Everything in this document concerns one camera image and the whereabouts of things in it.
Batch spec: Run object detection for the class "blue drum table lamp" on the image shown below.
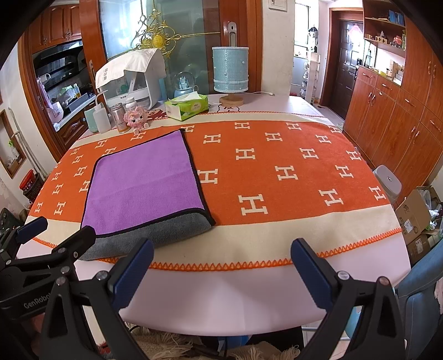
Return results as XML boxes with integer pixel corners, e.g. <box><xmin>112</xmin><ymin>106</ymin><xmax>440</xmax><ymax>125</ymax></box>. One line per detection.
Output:
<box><xmin>212</xmin><ymin>47</ymin><xmax>249</xmax><ymax>108</ymax></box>

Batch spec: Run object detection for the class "grey plastic stool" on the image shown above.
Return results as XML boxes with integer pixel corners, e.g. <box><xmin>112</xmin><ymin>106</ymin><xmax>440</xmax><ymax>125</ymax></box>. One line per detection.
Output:
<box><xmin>372</xmin><ymin>165</ymin><xmax>402</xmax><ymax>205</ymax></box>

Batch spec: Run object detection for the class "pale green cup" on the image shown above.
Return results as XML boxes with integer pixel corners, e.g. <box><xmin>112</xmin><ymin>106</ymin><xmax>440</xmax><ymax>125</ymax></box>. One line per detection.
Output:
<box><xmin>84</xmin><ymin>108</ymin><xmax>98</xmax><ymax>133</ymax></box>

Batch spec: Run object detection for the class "red basket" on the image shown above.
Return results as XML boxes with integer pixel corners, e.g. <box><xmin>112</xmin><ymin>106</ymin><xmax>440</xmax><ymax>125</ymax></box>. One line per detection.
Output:
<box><xmin>20</xmin><ymin>169</ymin><xmax>43</xmax><ymax>203</ymax></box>

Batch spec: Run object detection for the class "dark wooden entrance door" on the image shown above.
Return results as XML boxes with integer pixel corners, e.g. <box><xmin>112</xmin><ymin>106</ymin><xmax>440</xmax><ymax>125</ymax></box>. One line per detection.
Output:
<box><xmin>330</xmin><ymin>19</ymin><xmax>364</xmax><ymax>119</ymax></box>

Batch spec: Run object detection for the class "green tissue box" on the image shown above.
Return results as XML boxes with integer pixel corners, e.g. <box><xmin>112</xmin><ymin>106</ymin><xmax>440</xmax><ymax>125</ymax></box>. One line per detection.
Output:
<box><xmin>164</xmin><ymin>91</ymin><xmax>209</xmax><ymax>122</ymax></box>

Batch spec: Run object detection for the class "white cloth on appliance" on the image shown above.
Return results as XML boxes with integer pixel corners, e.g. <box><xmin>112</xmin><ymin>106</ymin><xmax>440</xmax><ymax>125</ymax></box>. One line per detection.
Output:
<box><xmin>95</xmin><ymin>48</ymin><xmax>166</xmax><ymax>89</ymax></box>

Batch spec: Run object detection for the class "blue chair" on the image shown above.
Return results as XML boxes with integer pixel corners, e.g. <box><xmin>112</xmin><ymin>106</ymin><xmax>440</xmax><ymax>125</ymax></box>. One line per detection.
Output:
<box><xmin>395</xmin><ymin>244</ymin><xmax>442</xmax><ymax>359</ymax></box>

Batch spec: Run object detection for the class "silver orange tin can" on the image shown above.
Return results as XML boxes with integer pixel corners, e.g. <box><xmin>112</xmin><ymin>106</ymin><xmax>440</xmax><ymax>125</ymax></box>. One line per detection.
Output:
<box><xmin>110</xmin><ymin>103</ymin><xmax>129</xmax><ymax>133</ymax></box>

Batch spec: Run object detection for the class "blue snow globe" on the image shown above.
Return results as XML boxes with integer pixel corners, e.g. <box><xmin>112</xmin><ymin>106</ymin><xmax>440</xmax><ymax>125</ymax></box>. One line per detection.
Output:
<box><xmin>174</xmin><ymin>71</ymin><xmax>198</xmax><ymax>97</ymax></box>

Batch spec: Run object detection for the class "glass sliding door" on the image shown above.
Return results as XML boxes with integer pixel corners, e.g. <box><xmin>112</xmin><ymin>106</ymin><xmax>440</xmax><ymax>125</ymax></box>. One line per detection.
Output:
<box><xmin>98</xmin><ymin>0</ymin><xmax>221</xmax><ymax>98</ymax></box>

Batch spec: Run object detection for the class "small white lidded jar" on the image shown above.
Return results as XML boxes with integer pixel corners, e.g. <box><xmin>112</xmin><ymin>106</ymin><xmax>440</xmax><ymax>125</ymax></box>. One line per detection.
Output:
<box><xmin>125</xmin><ymin>97</ymin><xmax>137</xmax><ymax>112</ymax></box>

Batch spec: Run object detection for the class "wooden cabinet wall unit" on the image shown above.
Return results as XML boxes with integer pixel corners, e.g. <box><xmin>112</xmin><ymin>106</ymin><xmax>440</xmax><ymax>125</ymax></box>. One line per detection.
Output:
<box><xmin>344</xmin><ymin>1</ymin><xmax>442</xmax><ymax>201</ymax></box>

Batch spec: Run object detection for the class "orange H-pattern blanket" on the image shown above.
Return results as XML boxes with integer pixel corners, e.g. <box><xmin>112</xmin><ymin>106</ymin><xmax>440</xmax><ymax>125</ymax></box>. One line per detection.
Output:
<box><xmin>30</xmin><ymin>112</ymin><xmax>402</xmax><ymax>271</ymax></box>

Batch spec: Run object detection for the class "cardboard box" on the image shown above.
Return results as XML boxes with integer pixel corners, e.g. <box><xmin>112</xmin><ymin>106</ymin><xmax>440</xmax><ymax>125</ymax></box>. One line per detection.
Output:
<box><xmin>396</xmin><ymin>185</ymin><xmax>442</xmax><ymax>266</ymax></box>

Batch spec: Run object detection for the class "white plastic squeeze bottle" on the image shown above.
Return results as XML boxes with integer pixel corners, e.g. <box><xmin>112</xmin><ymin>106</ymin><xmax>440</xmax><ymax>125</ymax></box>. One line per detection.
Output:
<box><xmin>92</xmin><ymin>91</ymin><xmax>111</xmax><ymax>133</ymax></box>

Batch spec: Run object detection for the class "pink block figure toy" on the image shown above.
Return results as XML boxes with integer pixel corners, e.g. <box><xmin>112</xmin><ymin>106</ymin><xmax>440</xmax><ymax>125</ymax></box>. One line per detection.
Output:
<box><xmin>124</xmin><ymin>106</ymin><xmax>150</xmax><ymax>135</ymax></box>

